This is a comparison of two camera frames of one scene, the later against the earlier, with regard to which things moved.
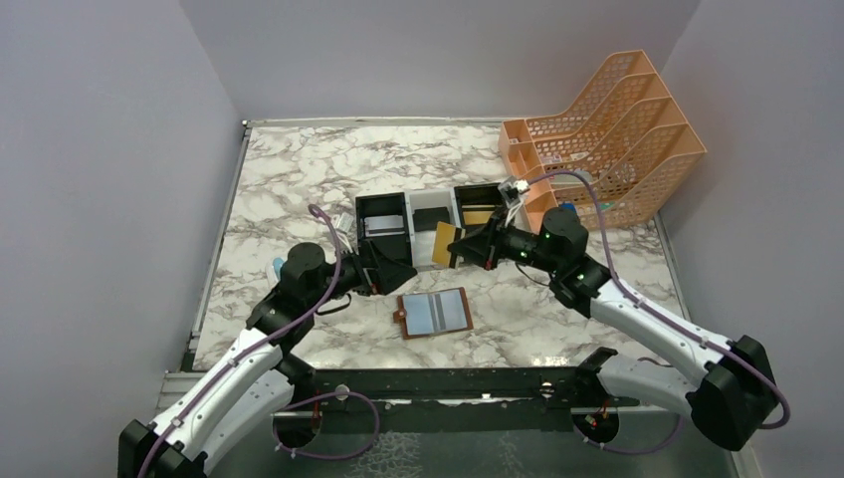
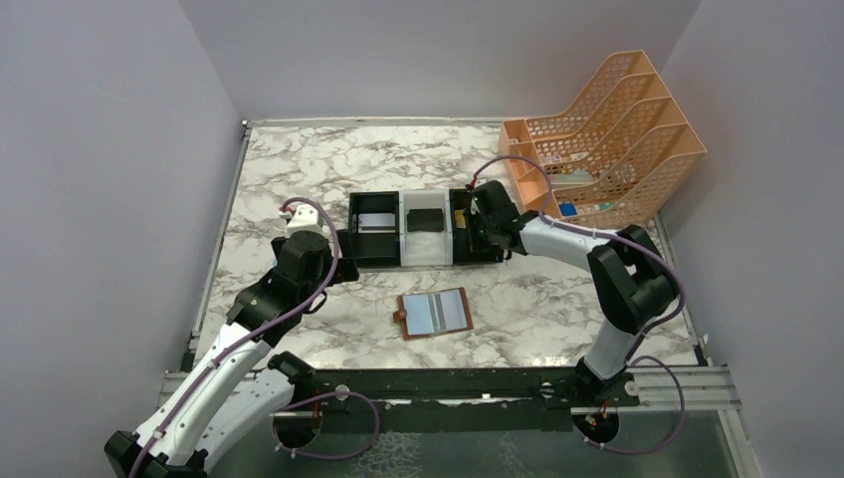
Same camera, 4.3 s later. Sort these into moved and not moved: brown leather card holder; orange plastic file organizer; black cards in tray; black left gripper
Moved: black left gripper
Not moved: black cards in tray; brown leather card holder; orange plastic file organizer
